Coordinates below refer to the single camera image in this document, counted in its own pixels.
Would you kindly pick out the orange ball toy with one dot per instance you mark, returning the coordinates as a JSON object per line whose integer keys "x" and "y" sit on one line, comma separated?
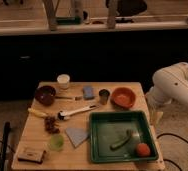
{"x": 143, "y": 150}

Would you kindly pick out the green plastic cup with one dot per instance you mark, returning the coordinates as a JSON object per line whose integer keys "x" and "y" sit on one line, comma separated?
{"x": 56, "y": 142}

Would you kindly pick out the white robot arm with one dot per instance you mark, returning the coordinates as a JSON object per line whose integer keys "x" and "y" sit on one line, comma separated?
{"x": 169, "y": 83}

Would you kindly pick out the fork with dark handle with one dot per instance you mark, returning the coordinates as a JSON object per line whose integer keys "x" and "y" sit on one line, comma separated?
{"x": 77, "y": 98}

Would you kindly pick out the white handled black brush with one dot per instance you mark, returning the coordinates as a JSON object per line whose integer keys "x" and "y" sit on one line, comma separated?
{"x": 64, "y": 115}

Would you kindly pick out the dark red bowl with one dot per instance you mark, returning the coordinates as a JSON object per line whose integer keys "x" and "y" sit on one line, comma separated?
{"x": 45, "y": 95}

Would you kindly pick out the orange plastic bowl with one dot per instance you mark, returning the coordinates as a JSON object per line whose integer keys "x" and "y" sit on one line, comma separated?
{"x": 123, "y": 97}

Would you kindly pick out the white plastic cup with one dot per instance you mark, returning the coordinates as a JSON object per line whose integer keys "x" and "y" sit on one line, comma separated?
{"x": 63, "y": 81}

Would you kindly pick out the grey blue cloth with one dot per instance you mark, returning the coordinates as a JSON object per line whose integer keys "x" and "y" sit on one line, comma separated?
{"x": 76, "y": 135}

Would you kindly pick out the blue sponge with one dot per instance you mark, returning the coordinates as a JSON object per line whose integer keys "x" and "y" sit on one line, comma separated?
{"x": 88, "y": 93}

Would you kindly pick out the brown wooden block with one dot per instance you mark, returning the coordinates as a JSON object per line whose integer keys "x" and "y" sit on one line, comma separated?
{"x": 31, "y": 155}

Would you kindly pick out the green plastic tray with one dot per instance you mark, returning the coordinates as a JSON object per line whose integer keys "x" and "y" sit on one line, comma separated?
{"x": 106, "y": 128}

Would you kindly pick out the metal cup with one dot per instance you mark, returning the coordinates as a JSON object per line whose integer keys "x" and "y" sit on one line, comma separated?
{"x": 104, "y": 96}

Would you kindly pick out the black stand pole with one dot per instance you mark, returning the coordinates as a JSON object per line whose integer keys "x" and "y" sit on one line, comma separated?
{"x": 3, "y": 150}

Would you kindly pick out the yellow banana toy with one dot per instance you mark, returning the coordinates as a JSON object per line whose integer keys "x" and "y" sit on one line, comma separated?
{"x": 37, "y": 113}

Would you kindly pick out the brown grape bunch toy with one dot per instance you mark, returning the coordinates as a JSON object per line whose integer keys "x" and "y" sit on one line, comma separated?
{"x": 50, "y": 127}

